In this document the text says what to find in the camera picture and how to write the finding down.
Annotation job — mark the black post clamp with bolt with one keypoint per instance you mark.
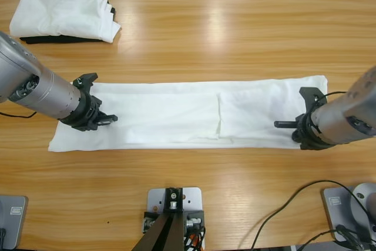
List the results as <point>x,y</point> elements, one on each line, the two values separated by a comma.
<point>169,195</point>

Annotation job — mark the dark camera post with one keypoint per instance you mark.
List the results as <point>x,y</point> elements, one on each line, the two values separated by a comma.
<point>160,236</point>

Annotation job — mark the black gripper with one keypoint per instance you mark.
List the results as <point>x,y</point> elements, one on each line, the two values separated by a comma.
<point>85,113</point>
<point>308,136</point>

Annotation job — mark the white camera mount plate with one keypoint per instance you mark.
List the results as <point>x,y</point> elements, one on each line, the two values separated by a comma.
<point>195,199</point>

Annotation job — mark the folded black garment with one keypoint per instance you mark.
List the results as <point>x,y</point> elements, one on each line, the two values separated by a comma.
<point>44,40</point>

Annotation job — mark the white t-shirt with black print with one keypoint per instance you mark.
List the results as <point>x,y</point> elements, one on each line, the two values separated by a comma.
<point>176,115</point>

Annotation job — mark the black base plug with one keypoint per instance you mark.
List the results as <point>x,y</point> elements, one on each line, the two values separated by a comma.
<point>342,229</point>

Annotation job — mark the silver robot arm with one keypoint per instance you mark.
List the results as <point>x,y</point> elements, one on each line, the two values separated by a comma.
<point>346,115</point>
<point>38,89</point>

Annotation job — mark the black post bracket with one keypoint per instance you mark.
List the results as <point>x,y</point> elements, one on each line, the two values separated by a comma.
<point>199,214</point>
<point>148,218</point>

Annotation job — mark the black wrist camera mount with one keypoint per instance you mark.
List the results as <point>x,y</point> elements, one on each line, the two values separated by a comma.
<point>85,79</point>
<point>312,95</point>

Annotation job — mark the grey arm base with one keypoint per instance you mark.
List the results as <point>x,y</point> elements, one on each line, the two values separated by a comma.
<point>14,221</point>
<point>337,212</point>

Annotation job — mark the folded white t-shirt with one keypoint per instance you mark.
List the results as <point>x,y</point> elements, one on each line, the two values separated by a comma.
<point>58,13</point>

